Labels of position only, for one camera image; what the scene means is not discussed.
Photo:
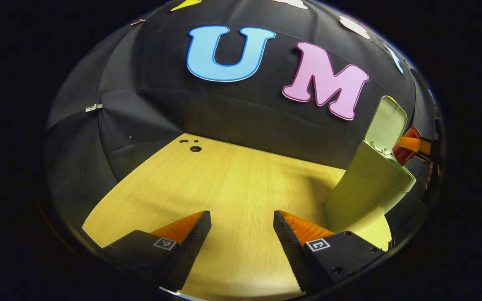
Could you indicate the red cloth clip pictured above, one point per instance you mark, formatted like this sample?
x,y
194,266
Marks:
x,y
137,21

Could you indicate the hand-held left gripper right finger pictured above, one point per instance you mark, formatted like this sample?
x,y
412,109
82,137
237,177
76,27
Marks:
x,y
289,246

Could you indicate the green desktop garbage bin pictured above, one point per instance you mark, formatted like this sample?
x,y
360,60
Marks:
x,y
362,188

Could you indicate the black backdrop cloth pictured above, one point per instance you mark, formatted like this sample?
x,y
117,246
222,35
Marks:
x,y
140,83

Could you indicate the silver metal clip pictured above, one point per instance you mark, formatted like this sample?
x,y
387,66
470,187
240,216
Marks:
x,y
93,107

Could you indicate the wooden desktop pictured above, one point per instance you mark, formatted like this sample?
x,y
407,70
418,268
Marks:
x,y
232,188

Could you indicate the red pop can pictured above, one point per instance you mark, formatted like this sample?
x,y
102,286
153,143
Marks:
x,y
404,155

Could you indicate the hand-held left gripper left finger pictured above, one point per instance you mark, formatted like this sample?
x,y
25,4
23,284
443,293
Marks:
x,y
191,246

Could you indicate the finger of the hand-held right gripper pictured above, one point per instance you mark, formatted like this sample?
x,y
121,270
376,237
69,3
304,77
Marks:
x,y
416,145

